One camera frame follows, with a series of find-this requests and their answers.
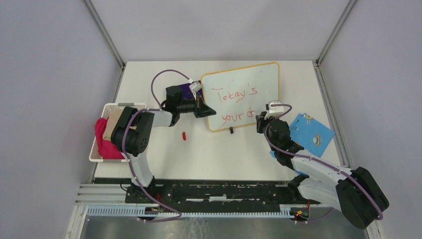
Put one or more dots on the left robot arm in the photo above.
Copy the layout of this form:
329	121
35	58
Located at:
132	131

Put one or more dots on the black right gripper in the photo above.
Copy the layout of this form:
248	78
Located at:
261	121

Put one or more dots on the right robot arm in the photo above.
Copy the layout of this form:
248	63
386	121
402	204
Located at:
353	192

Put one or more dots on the pink cloth in basket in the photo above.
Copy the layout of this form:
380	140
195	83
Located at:
106	149

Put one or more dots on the yellow framed whiteboard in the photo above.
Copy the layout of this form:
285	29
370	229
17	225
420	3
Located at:
234	93

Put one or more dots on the white cable comb strip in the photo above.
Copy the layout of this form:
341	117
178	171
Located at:
142	211

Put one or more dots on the blue patterned cloth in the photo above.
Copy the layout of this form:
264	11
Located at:
307	132

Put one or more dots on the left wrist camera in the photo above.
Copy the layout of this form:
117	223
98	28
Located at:
194	86

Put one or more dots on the beige cloth in basket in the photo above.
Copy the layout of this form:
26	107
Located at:
112	120

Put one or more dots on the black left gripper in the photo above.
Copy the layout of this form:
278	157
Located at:
201	109

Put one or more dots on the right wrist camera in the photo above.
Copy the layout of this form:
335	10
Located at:
274	109

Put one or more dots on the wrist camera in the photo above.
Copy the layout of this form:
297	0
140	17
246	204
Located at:
194	86
274	109

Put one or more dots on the white plastic basket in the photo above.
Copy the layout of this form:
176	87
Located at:
94	155

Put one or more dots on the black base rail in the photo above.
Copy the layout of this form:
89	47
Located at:
215	196

